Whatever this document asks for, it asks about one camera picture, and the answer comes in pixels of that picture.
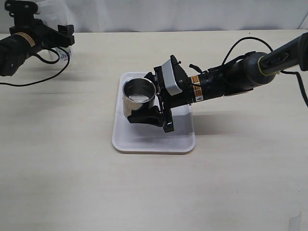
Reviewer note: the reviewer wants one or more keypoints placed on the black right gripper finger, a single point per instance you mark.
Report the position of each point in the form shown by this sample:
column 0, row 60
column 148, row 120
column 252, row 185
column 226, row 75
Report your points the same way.
column 149, row 116
column 150, row 76

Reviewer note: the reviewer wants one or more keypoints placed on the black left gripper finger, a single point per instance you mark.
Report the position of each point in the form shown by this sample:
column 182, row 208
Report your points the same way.
column 66, row 35

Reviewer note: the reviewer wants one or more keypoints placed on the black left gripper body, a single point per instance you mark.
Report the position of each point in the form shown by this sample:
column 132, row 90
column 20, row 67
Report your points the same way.
column 26, row 24

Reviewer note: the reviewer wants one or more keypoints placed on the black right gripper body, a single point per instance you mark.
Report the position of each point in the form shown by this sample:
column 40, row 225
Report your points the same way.
column 166, row 101

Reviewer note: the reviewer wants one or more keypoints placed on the stainless steel cup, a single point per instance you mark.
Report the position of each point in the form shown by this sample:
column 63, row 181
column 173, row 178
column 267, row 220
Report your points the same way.
column 138, row 94

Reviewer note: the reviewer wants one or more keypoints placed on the clear plastic pitcher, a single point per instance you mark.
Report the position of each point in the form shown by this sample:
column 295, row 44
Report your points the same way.
column 53, row 15

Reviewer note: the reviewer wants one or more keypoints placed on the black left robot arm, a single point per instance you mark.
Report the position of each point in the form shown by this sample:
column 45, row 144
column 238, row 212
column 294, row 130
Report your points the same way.
column 14, row 50

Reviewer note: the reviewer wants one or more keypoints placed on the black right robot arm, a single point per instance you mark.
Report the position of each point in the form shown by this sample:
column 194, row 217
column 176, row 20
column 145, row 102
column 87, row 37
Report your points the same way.
column 246, row 72

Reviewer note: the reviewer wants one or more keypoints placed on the white backdrop curtain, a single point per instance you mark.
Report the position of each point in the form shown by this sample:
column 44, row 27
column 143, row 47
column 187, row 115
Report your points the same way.
column 185, row 15

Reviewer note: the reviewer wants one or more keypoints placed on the white rectangular plastic tray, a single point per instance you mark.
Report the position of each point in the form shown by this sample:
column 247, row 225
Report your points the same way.
column 143, row 138

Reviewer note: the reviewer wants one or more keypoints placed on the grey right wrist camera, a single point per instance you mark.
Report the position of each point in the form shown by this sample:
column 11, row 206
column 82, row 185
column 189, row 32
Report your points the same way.
column 169, row 79

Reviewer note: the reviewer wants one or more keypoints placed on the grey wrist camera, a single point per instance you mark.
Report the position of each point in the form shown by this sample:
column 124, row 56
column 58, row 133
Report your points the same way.
column 169, row 79
column 41, row 6

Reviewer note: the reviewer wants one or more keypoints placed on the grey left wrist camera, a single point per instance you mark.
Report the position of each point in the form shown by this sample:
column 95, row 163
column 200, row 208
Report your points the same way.
column 41, row 6

